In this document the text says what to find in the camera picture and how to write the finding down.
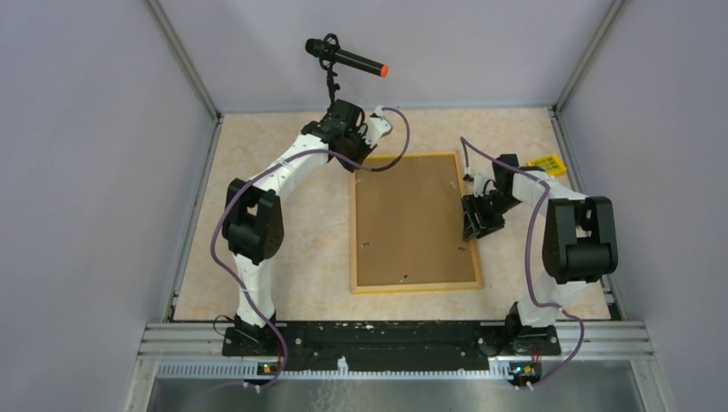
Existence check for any yellow screwdriver bit box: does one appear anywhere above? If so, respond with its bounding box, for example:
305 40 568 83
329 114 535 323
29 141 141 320
527 154 567 177

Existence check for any black microphone tripod stand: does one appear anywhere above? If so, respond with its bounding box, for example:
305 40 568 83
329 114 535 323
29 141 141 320
318 33 340 105

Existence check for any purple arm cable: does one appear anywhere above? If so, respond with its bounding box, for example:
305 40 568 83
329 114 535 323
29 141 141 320
459 136 585 389
210 106 412 393

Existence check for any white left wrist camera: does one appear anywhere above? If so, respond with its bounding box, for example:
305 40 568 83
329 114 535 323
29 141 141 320
363 106 393 148

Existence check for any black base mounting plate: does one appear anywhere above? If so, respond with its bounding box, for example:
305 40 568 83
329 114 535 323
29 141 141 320
221 320 561 357

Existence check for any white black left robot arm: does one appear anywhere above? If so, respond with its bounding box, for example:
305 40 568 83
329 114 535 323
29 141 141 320
218 100 392 355

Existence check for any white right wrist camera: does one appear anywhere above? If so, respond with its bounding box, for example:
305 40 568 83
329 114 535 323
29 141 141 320
463 169 495 197

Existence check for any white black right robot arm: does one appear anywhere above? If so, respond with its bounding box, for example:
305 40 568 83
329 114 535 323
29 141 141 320
462 154 618 354

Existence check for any aluminium front rail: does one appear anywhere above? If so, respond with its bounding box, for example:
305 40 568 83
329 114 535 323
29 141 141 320
137 321 654 381

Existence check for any black microphone orange tip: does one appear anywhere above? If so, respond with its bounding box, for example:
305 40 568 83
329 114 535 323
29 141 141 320
305 39 389 77

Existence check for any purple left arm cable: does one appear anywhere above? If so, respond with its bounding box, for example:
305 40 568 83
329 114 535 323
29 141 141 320
210 106 412 393

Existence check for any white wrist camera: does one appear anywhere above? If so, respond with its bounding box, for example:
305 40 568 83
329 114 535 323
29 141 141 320
463 169 495 197
363 106 393 148

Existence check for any brown frame backing board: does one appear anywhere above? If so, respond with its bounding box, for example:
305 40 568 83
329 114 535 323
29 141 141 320
355 154 477 288

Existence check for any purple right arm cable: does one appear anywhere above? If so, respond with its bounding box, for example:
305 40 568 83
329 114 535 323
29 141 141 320
459 136 585 389

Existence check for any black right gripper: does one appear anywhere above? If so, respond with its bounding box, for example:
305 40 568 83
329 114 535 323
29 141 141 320
461 191 523 241

